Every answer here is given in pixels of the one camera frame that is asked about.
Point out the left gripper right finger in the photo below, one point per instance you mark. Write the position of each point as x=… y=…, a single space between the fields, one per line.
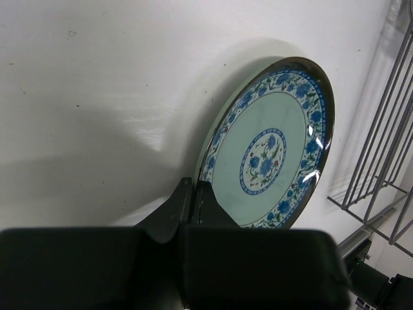
x=229 y=267

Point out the blue patterned round plate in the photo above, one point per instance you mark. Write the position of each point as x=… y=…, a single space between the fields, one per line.
x=268 y=145

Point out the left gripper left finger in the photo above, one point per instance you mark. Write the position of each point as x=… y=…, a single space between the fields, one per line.
x=96 y=267

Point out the front aluminium rail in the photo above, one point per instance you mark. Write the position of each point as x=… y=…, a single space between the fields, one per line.
x=349 y=245

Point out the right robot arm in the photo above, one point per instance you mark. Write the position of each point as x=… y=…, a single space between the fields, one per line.
x=373 y=289

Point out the metal wire dish rack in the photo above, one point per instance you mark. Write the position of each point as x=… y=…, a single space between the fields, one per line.
x=379 y=145

